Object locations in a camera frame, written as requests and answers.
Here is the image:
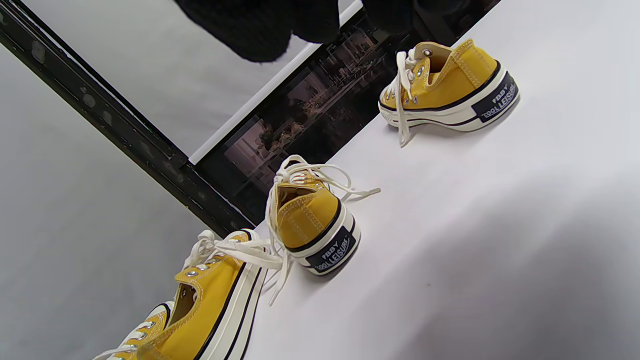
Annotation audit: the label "person's right hand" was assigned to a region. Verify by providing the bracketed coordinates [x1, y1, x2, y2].
[175, 0, 416, 63]

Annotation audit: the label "yellow canvas shoe white laces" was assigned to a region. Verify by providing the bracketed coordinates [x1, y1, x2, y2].
[92, 229, 283, 360]
[377, 39, 521, 147]
[264, 155, 382, 307]

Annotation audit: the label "short white roller blind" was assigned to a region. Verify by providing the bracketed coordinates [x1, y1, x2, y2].
[20, 0, 364, 166]

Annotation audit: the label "dark framed window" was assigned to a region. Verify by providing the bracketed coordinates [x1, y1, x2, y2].
[0, 0, 501, 238]

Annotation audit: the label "long white roller blind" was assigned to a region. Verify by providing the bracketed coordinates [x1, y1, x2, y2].
[0, 45, 211, 360]

